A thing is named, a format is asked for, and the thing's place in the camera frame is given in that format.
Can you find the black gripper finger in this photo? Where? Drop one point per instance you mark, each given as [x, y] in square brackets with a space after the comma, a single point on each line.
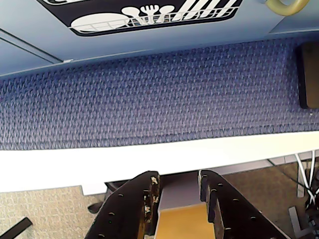
[234, 214]
[124, 211]

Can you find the blue dishwasher door black print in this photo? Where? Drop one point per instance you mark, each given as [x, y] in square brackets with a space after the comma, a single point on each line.
[174, 39]

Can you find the yellow flat panel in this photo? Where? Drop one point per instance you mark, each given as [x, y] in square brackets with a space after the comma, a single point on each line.
[184, 224]

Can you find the black flat bar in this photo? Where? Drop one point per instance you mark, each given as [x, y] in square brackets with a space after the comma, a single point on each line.
[15, 227]

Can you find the dark brown flat block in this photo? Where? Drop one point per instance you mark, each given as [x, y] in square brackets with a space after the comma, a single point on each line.
[310, 74]

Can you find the blue toy kitchen unit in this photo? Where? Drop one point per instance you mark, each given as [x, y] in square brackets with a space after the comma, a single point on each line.
[294, 27]

